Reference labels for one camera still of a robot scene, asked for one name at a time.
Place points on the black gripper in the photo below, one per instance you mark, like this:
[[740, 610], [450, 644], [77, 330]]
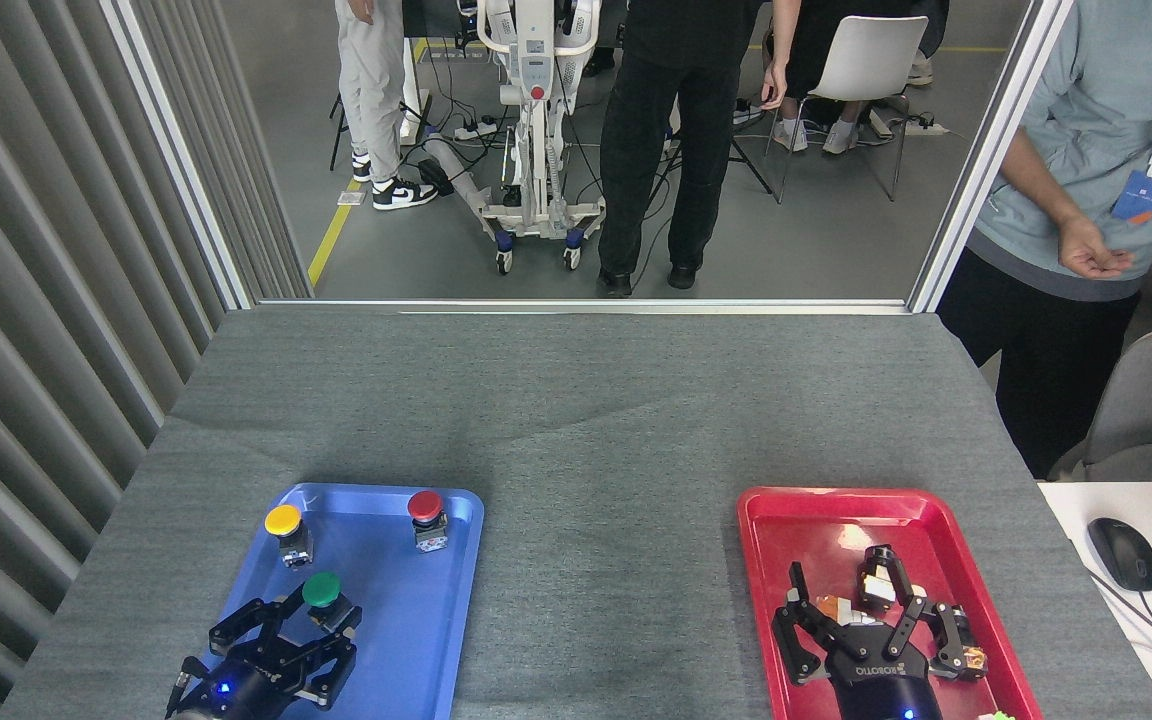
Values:
[[236, 690], [881, 690]]

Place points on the green push button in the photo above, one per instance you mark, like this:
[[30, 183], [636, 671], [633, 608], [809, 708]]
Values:
[[322, 590]]

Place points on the person's right forearm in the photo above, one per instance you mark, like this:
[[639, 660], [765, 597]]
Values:
[[1031, 185]]

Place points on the yellow push button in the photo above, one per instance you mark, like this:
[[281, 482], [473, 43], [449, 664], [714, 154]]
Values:
[[284, 521]]

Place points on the red push button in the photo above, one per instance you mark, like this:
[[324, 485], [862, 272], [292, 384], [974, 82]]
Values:
[[425, 506]]

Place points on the person's right hand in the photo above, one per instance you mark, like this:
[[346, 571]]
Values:
[[1086, 252]]

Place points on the red plastic tray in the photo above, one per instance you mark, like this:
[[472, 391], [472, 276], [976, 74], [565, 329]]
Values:
[[806, 530]]

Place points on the blue plastic tray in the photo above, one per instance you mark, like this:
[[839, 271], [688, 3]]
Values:
[[406, 620]]

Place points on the small green item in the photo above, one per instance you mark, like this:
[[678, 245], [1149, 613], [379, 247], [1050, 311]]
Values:
[[996, 716]]

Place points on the white side desk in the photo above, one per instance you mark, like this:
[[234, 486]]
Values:
[[1086, 640]]

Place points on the black computer mouse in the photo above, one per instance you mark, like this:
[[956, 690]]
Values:
[[1124, 552]]

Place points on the black tripod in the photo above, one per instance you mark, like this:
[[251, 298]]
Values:
[[748, 165]]

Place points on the white power strip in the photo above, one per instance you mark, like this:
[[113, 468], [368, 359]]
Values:
[[926, 126], [476, 129]]

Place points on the person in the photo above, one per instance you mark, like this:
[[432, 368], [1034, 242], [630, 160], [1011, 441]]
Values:
[[1066, 140], [666, 150], [371, 90], [816, 50]]

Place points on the white chair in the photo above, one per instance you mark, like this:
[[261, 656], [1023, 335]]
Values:
[[876, 60]]

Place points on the white wheeled stand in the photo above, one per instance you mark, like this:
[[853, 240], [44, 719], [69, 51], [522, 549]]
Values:
[[534, 60]]

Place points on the black knob switch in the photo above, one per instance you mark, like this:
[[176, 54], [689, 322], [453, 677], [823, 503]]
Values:
[[874, 588]]

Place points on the white and orange switch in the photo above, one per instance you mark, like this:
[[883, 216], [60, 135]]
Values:
[[836, 610]]

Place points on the black and orange switch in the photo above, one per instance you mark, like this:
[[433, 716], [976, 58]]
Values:
[[974, 658]]

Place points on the silver rail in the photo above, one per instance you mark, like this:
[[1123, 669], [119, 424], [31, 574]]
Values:
[[586, 305]]

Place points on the silver post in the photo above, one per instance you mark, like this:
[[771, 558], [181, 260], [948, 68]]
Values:
[[986, 150], [181, 160]]

